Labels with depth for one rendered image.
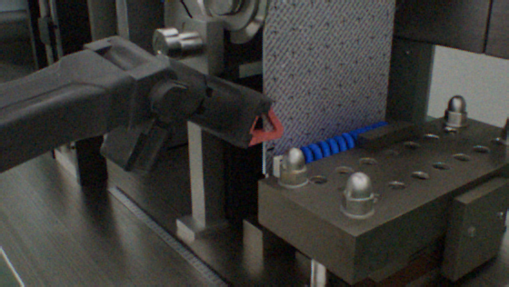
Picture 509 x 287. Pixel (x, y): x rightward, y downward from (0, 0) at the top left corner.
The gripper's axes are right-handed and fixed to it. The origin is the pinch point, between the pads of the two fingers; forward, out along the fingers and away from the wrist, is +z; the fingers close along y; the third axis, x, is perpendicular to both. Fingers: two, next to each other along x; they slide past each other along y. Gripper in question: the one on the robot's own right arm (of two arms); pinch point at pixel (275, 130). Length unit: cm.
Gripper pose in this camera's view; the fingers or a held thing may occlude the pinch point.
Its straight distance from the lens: 71.7
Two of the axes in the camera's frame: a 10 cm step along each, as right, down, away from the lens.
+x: 4.0, -9.2, -0.4
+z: 6.8, 2.6, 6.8
